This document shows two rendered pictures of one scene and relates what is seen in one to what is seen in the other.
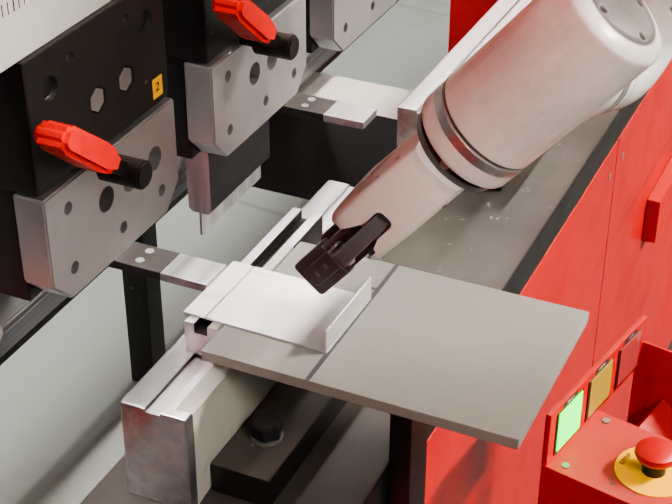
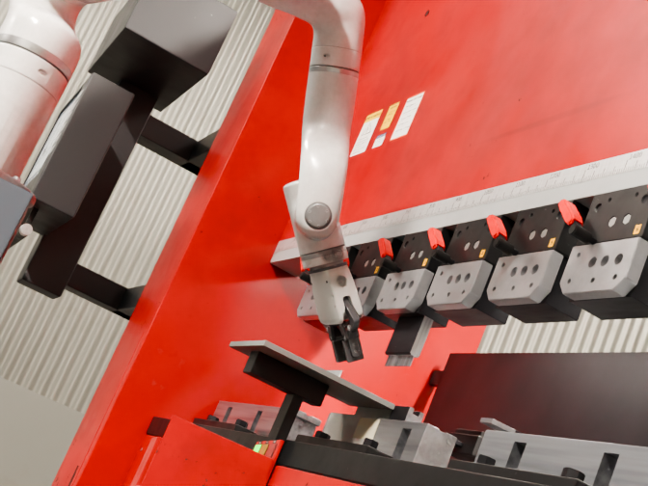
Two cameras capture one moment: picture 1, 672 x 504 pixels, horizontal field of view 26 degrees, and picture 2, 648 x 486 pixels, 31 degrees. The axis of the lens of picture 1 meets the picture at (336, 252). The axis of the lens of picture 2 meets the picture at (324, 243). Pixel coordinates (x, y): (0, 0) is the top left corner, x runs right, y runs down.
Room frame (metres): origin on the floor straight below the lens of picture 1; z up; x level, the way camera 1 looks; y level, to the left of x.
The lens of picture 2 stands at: (2.37, -1.51, 0.69)
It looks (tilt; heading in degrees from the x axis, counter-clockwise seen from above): 15 degrees up; 136
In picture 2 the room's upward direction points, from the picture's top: 23 degrees clockwise
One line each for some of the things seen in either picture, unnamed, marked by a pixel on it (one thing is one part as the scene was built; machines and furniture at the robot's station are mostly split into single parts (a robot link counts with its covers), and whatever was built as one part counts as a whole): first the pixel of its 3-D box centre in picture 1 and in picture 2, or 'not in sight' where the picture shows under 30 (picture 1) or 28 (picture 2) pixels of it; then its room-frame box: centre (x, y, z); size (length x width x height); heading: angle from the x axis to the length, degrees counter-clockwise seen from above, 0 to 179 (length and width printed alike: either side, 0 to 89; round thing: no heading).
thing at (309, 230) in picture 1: (257, 279); (388, 416); (1.05, 0.07, 0.99); 0.20 x 0.03 x 0.03; 155
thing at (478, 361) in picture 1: (398, 335); (310, 374); (0.95, -0.05, 1.00); 0.26 x 0.18 x 0.01; 65
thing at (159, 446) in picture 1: (267, 328); (378, 449); (1.07, 0.06, 0.92); 0.39 x 0.06 x 0.10; 155
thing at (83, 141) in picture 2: not in sight; (67, 158); (-0.32, 0.07, 1.42); 0.45 x 0.12 x 0.36; 154
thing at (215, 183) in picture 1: (229, 153); (406, 342); (1.02, 0.08, 1.13); 0.10 x 0.02 x 0.10; 155
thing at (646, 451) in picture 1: (654, 461); not in sight; (1.04, -0.30, 0.79); 0.04 x 0.04 x 0.04
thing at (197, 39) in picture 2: not in sight; (109, 143); (-0.32, 0.17, 1.52); 0.51 x 0.25 x 0.85; 154
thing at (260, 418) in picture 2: not in sight; (257, 429); (0.52, 0.31, 0.92); 0.50 x 0.06 x 0.10; 155
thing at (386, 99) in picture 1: (200, 111); not in sight; (1.72, 0.18, 0.81); 0.64 x 0.08 x 0.14; 65
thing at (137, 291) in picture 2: not in sight; (117, 290); (-0.28, 0.38, 1.18); 0.40 x 0.24 x 0.07; 155
